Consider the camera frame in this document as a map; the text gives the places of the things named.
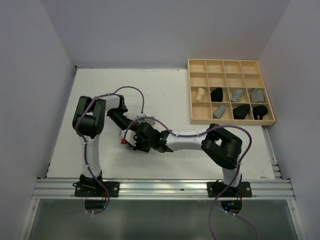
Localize grey striped underwear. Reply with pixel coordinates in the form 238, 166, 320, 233
135, 114, 156, 126

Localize beige underwear with navy trim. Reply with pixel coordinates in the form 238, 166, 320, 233
194, 87, 206, 102

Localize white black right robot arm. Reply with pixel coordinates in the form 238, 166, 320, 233
120, 122, 243, 197

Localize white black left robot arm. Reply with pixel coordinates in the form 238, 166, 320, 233
72, 94, 131, 197

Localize grey rolled sock lower left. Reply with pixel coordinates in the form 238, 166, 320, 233
212, 105, 226, 119

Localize grey rolled sock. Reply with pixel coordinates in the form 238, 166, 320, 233
251, 88, 265, 103
212, 105, 226, 119
230, 88, 244, 103

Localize black rolled sock upper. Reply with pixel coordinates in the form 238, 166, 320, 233
210, 87, 224, 102

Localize black rolled sock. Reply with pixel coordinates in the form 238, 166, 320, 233
232, 104, 251, 120
210, 87, 224, 102
252, 105, 269, 120

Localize wooden compartment tray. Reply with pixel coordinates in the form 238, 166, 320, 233
187, 58, 276, 126

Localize black rolled sock lower middle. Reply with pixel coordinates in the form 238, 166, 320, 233
232, 104, 251, 120

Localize grey rolled sock middle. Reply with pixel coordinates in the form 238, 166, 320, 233
230, 88, 244, 103

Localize black rolled sock lower right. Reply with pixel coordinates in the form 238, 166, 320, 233
252, 105, 269, 120

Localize grey rolled sock right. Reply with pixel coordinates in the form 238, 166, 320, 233
251, 88, 265, 103

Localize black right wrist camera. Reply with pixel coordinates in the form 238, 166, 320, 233
135, 122, 160, 139

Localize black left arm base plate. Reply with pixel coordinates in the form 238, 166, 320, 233
72, 181, 120, 198

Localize aluminium frame rail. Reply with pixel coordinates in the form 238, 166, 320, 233
31, 178, 295, 200

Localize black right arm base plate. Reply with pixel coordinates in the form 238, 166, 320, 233
206, 180, 253, 198

